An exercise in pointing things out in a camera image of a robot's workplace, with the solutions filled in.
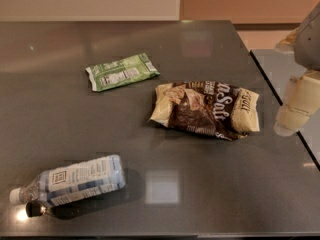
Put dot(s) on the grey side table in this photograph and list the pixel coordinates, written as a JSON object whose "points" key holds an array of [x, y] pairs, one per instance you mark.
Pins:
{"points": [[278, 68]]}

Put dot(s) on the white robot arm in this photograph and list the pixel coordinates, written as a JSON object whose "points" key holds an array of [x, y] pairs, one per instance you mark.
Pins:
{"points": [[306, 44]]}

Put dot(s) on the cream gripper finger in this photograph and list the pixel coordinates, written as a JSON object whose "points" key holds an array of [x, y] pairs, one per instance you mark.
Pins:
{"points": [[301, 100]]}

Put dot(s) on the brown and cream chip bag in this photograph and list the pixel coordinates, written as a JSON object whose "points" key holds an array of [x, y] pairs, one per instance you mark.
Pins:
{"points": [[208, 108]]}

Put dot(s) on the blue label plastic water bottle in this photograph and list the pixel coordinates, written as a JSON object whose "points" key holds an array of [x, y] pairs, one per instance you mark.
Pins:
{"points": [[72, 183]]}

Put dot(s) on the green jalapeno chip bag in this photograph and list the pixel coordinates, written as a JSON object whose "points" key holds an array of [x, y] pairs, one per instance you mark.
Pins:
{"points": [[120, 73]]}

